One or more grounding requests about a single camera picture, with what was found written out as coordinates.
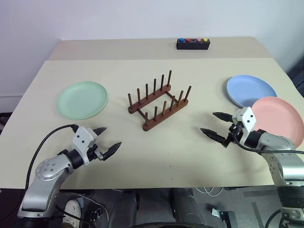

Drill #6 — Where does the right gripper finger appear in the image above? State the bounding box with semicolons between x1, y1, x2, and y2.
212;112;235;123
200;128;225;143

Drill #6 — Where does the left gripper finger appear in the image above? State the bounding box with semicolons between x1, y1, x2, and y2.
92;127;107;138
102;142;123;160

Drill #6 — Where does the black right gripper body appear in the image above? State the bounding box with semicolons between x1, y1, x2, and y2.
222;122;243;148

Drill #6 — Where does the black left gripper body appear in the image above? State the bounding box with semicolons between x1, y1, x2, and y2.
86;143;105;162

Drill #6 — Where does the wooden dish rack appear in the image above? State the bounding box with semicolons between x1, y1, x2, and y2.
127;70;192;132

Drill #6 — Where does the green plate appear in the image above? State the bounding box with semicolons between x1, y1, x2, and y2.
56;81;108;120

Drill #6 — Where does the blue plate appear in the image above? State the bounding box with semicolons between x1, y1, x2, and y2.
226;75;278;108

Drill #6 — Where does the red plate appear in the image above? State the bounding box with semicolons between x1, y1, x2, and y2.
250;96;302;148

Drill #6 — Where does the white shoe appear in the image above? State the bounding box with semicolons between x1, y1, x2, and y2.
62;199;82;224

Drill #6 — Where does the black button box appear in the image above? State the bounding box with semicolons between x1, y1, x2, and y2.
176;38;210;51

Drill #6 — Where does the black ribbed object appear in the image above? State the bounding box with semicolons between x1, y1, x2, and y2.
288;58;304;98

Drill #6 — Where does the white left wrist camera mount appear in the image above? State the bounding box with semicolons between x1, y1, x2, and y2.
72;126;98;162

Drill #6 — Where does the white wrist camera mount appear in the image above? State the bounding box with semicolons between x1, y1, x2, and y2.
72;126;98;162
232;106;258;145

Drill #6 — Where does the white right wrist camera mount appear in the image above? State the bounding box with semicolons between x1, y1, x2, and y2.
232;106;258;145

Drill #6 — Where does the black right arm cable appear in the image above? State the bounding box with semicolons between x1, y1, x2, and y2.
229;125;304;155

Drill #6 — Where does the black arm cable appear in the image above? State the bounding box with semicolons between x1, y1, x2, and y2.
229;125;304;155
25;124;79;190

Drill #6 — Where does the white floor cable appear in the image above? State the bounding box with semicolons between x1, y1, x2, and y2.
194;186;224;198

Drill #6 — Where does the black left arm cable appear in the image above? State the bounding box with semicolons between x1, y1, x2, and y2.
25;124;79;190

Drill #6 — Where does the black metal bracket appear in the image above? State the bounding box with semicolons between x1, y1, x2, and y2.
210;208;237;228

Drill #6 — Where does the black floor cable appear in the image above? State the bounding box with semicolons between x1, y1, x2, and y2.
264;208;287;228

